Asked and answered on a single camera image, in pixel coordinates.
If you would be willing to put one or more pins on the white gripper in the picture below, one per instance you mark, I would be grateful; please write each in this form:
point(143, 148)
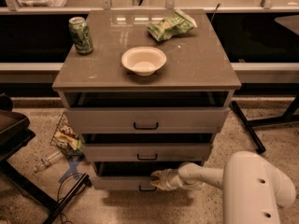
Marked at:
point(171, 178)

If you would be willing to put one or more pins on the grey drawer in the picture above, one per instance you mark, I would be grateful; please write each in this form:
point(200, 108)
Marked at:
point(147, 152)
point(128, 175)
point(146, 120)

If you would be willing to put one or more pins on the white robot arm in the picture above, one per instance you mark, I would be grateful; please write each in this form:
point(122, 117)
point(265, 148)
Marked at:
point(253, 189)

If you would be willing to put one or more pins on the grey drawer cabinet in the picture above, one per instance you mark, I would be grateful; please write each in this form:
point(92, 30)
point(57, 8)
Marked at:
point(197, 73)

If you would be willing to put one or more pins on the black stand leg left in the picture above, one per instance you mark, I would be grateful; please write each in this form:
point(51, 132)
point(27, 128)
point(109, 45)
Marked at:
point(62, 202)

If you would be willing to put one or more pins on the black stand leg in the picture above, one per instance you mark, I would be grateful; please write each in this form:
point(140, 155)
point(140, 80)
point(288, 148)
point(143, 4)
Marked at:
point(62, 202)
point(289, 116)

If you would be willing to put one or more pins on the blue tape cross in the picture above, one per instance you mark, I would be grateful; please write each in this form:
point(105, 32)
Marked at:
point(73, 162)

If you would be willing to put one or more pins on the red snack bag on floor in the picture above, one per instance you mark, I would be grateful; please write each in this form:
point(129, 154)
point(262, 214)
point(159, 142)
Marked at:
point(66, 139)

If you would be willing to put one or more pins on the clear plastic bottle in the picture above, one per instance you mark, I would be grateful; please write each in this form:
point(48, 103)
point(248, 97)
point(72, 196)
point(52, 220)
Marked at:
point(48, 161)

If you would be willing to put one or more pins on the white paper bowl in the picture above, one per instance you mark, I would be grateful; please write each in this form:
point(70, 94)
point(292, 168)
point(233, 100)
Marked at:
point(143, 61)

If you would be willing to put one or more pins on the black stand leg right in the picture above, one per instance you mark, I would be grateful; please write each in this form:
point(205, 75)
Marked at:
point(289, 116)

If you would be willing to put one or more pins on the black chair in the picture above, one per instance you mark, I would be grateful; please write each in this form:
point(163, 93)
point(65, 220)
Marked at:
point(15, 134)

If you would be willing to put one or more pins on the green chip bag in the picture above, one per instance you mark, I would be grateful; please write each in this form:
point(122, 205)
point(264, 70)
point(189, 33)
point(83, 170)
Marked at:
point(179, 23)

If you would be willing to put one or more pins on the green soda can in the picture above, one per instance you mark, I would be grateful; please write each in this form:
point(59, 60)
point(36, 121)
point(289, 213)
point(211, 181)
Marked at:
point(80, 33)

